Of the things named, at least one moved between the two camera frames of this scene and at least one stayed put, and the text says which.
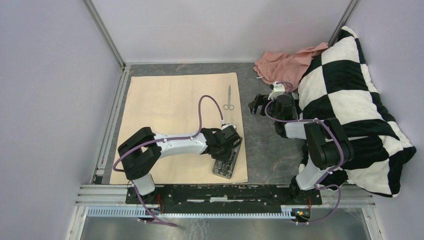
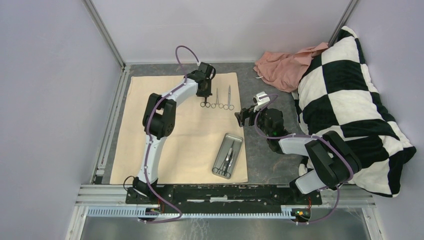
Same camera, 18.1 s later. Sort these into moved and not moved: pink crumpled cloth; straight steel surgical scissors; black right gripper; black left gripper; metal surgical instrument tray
Moved: black left gripper; black right gripper
Not moved: straight steel surgical scissors; metal surgical instrument tray; pink crumpled cloth
